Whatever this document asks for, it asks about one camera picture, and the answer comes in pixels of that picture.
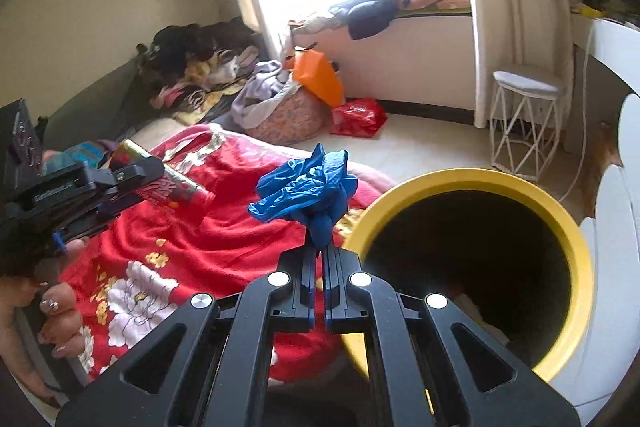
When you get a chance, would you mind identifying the red green drink bottle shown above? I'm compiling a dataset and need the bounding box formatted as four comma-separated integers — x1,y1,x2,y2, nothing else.
110,140,215,225

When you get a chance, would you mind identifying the blue plastic bag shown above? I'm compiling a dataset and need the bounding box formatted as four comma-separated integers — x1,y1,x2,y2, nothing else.
248,144,358,251

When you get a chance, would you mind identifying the yellow rimmed trash bin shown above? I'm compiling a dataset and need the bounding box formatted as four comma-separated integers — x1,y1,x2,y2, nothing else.
344,168,594,381

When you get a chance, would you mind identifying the person's left hand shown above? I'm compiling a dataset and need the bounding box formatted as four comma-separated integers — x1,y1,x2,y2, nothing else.
0,235,91,403

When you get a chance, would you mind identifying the red floral blanket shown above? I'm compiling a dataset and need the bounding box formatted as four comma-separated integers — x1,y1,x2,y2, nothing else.
54,122,396,383

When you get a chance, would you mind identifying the beige bed sheet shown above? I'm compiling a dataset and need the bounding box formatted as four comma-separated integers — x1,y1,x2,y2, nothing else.
129,117,186,150

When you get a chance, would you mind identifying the grey headboard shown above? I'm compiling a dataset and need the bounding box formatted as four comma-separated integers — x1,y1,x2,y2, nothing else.
43,60,156,150

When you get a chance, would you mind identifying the pile of clothes on bed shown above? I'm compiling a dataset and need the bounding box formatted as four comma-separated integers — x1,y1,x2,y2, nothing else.
136,17,266,126

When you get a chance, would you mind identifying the lavender garment in basket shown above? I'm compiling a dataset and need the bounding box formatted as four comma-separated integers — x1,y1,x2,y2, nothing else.
230,61,300,130

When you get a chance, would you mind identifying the red plastic bag on floor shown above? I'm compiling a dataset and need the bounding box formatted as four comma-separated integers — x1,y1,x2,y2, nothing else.
329,98,387,139

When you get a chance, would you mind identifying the floral laundry basket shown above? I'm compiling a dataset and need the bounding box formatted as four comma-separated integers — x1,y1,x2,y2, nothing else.
245,88,330,145

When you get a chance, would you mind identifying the orange shopping bag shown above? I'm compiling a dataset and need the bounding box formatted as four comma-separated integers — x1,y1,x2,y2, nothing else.
291,49,345,108

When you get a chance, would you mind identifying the white dresser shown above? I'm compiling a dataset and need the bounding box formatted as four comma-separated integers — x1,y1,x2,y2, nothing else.
551,15,639,425

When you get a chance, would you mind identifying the dark jacket on windowsill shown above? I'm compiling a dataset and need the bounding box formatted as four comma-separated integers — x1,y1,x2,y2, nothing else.
330,0,399,40

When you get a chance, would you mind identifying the dark box on dresser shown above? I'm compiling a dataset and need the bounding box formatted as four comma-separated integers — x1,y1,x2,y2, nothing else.
582,0,640,26

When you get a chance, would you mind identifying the white wire frame stool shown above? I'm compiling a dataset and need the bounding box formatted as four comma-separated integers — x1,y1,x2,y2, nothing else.
488,65,566,183

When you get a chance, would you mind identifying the white cable by dresser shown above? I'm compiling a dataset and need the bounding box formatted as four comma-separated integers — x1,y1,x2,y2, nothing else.
557,20,598,204

